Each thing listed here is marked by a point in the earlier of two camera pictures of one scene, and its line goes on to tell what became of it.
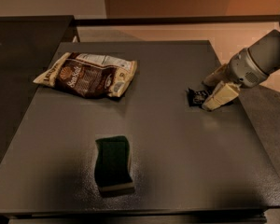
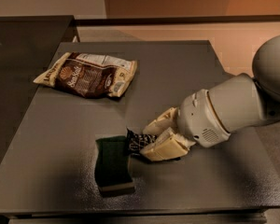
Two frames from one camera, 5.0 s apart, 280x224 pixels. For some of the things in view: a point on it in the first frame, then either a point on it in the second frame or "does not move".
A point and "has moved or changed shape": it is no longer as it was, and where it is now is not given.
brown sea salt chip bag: [89, 76] does not move
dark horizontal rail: [106, 21] does not move
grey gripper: [243, 67] -> [200, 117]
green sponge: [112, 171] does not move
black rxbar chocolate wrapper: [197, 98] has moved or changed shape
